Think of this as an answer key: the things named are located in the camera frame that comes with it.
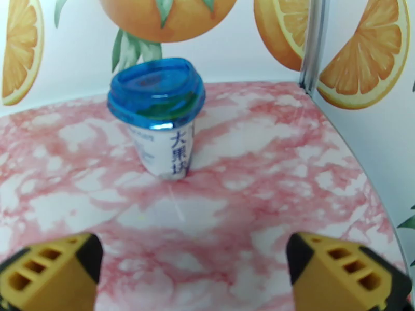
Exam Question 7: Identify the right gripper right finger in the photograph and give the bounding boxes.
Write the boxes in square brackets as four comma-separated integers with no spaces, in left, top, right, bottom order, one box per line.
[286,232,413,311]

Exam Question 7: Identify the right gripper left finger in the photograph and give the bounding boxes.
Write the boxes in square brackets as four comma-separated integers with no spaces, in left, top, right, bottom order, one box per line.
[0,232,104,311]

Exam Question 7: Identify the aluminium frame post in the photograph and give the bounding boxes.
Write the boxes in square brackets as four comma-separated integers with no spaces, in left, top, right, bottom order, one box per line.
[299,0,330,94]

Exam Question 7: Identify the yogurt cup with blue lid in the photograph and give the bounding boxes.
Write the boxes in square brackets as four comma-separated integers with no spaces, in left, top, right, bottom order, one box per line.
[107,58,206,181]

